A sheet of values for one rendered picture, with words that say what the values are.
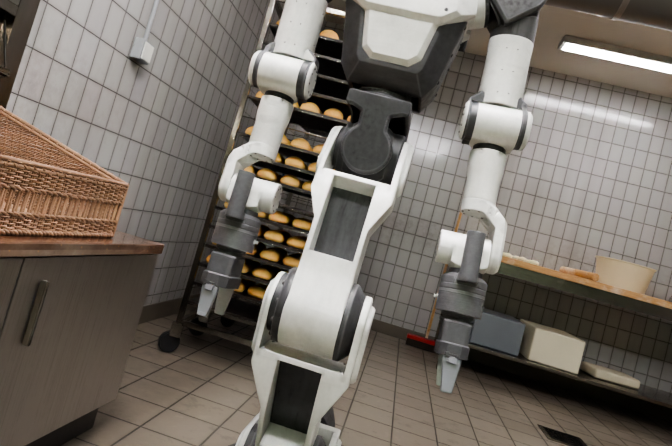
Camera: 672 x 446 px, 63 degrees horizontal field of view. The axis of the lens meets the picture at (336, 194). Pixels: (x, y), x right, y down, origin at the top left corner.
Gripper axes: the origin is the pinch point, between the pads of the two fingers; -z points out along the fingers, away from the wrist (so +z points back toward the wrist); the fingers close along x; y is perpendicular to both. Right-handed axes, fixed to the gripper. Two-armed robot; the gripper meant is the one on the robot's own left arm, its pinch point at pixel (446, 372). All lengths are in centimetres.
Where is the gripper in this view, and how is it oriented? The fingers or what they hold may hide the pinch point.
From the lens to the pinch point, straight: 110.4
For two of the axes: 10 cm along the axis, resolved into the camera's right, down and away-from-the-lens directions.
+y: 9.7, 2.1, -1.6
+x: -1.1, -2.3, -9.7
